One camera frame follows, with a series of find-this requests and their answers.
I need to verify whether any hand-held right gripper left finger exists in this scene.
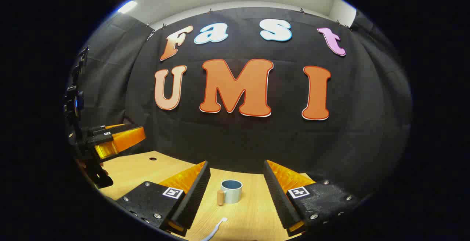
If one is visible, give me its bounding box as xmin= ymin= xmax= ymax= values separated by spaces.
xmin=116 ymin=160 xmax=211 ymax=237

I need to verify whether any wooden desktop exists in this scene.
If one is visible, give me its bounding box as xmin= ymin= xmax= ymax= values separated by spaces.
xmin=79 ymin=151 xmax=316 ymax=241

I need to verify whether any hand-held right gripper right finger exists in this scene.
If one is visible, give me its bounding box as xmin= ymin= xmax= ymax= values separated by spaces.
xmin=263 ymin=160 xmax=362 ymax=237

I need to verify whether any pale green cup wooden handle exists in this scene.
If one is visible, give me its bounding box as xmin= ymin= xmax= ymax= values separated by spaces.
xmin=217 ymin=180 xmax=243 ymax=206

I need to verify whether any ceiling light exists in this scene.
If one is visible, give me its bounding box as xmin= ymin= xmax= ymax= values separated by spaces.
xmin=117 ymin=0 xmax=138 ymax=14

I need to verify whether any white toothbrush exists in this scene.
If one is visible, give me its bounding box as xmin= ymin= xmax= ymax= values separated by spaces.
xmin=200 ymin=217 xmax=228 ymax=241

